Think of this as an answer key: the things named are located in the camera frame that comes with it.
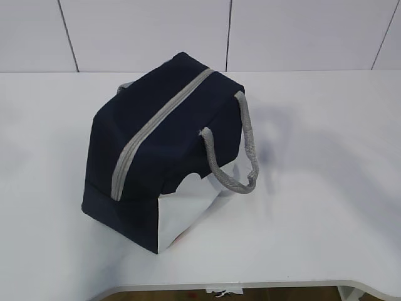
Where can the white paper under table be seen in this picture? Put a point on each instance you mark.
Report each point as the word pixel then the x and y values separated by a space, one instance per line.
pixel 224 292

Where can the navy blue lunch bag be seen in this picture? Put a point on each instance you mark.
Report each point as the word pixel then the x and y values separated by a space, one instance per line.
pixel 164 147

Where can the white table leg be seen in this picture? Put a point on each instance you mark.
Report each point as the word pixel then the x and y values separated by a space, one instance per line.
pixel 349 293

